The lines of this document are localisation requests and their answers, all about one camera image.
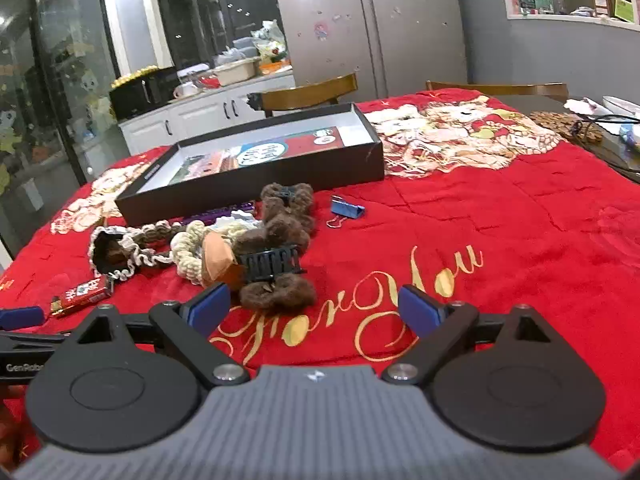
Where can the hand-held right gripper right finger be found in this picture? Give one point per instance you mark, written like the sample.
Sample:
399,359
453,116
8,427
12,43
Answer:
417,310

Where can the green box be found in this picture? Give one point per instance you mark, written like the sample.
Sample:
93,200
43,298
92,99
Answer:
622,7

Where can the brown cardboard box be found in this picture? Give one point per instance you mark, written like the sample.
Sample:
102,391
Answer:
602,2

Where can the red snack packet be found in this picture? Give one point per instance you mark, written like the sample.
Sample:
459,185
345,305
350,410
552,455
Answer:
82,294

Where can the cream knitted scrunchie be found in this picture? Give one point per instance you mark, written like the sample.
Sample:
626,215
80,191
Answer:
187,252

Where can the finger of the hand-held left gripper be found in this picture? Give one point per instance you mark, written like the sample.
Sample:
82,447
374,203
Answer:
20,317

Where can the white printed plastic bag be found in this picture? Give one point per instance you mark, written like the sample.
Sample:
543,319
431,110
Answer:
267,40

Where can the beige basin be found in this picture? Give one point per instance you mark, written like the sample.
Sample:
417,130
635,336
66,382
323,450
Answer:
235,74

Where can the brown white crochet hair band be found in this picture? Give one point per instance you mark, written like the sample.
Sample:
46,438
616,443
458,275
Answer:
150,259

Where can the black microwave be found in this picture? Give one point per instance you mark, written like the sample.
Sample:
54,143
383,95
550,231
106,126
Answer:
142,92

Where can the dark glass wall cabinet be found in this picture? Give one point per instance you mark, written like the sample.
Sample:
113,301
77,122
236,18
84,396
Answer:
200,15

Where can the silver refrigerator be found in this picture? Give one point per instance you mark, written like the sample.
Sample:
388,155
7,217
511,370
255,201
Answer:
390,25

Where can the black framed glass door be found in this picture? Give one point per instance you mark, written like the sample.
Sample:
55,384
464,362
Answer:
50,85

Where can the orange container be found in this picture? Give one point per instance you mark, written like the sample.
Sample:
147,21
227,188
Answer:
275,66

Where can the white kitchen cabinet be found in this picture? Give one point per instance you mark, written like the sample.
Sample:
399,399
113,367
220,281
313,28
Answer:
200,115

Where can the row of gold wrapped chocolates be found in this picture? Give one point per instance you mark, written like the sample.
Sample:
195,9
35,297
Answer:
132,75

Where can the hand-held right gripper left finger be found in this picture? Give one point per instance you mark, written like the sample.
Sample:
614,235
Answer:
210,305

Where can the orange brown fabric hair clip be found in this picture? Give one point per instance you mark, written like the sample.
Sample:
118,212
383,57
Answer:
217,257

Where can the white cup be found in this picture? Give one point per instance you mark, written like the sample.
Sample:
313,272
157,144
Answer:
185,90

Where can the clear plastic bag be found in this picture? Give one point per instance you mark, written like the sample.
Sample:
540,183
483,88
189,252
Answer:
230,55

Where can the purple comb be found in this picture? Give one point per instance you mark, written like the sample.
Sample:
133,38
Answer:
220,214

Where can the red printed blanket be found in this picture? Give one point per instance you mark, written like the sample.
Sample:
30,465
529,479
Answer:
450,220

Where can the brown woven coaster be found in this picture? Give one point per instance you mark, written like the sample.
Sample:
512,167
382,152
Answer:
560,125

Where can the brown furry bow hair claw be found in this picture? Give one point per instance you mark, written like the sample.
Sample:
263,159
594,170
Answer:
277,296
300,210

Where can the blue binder clip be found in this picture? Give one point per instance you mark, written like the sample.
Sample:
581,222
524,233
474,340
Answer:
347,206

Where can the cartoon girl fridge sticker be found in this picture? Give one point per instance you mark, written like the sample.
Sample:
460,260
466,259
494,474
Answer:
321,30

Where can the wooden chair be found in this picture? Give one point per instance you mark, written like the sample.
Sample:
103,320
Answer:
500,89
310,94

